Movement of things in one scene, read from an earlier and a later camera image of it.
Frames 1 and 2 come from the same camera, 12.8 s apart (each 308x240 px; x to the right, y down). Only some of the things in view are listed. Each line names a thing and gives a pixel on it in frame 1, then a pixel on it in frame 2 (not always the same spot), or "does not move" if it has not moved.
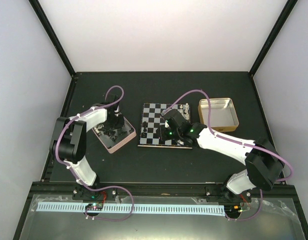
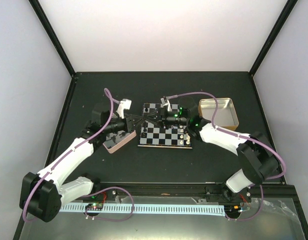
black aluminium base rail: [192, 189] does not move
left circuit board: [94, 206] does not move
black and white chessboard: [152, 119] does not move
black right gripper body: [176, 134] → [170, 119]
